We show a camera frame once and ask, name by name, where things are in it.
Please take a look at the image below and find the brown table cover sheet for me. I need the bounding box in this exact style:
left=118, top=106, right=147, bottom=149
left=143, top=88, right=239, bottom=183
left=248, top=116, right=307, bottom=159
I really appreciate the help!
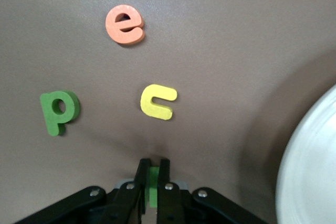
left=0, top=0, right=336, bottom=224

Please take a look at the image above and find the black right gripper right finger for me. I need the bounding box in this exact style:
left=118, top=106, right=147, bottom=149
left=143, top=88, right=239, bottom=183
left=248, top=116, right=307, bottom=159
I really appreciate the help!
left=156, top=158, right=184, bottom=224

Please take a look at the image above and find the beige plate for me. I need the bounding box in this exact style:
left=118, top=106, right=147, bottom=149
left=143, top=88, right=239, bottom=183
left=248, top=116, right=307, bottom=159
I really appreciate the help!
left=275, top=84, right=336, bottom=224

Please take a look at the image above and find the green letter l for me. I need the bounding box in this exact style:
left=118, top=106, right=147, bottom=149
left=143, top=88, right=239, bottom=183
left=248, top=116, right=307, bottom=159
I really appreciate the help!
left=144, top=165, right=161, bottom=208

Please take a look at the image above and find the orange letter e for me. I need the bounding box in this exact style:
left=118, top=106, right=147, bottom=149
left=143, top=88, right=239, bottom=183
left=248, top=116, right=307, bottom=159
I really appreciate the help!
left=105, top=4, right=145, bottom=45

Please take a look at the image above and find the yellow letter u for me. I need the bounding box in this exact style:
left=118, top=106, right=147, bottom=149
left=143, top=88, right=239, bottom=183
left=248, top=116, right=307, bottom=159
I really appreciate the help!
left=140, top=84, right=178, bottom=121

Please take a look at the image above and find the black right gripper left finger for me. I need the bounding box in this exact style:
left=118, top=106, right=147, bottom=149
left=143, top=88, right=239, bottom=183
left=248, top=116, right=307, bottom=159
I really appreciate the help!
left=104, top=158, right=152, bottom=224

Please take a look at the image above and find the green letter p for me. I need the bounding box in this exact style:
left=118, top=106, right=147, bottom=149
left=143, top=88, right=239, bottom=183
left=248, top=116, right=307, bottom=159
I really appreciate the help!
left=39, top=90, right=81, bottom=137

